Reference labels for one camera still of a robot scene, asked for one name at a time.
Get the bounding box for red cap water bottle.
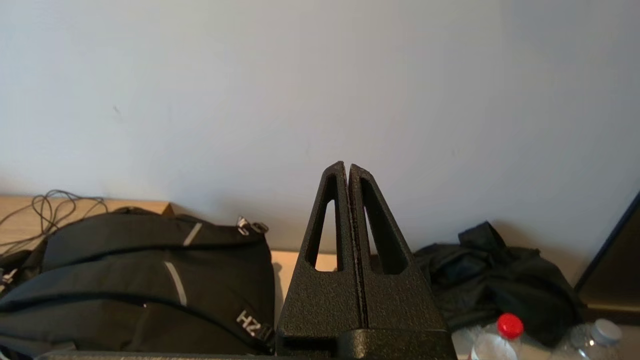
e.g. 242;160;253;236
470;313;525;360

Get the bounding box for light wooden desk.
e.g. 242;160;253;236
0;195;175;257

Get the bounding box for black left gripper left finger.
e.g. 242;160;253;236
276;161;368;359

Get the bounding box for black cloth bag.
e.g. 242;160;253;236
412;221;586;348

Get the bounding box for bronze glass panel black frame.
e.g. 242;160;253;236
574;192;640;326

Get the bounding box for thin black cable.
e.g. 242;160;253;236
0;189;109;256

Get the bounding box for grey cap clear water bottle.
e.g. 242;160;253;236
557;318;624;360

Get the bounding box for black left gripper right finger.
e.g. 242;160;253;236
348;163;453;347

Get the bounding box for black backpack grey stripes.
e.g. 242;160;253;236
0;206;277;357

